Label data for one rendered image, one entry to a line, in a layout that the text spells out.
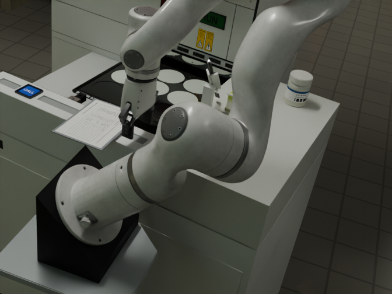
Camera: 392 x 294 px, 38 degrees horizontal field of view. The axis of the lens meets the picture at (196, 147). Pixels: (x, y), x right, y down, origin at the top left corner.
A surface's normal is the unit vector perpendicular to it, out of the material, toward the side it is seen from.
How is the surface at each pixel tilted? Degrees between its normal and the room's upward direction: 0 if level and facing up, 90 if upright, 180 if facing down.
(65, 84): 0
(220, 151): 85
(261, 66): 68
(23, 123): 90
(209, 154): 95
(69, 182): 45
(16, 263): 0
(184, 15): 57
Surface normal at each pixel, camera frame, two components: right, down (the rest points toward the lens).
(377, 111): 0.14, -0.82
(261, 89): 0.01, 0.47
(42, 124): -0.46, 0.44
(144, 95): 0.84, 0.39
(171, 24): 0.36, 0.06
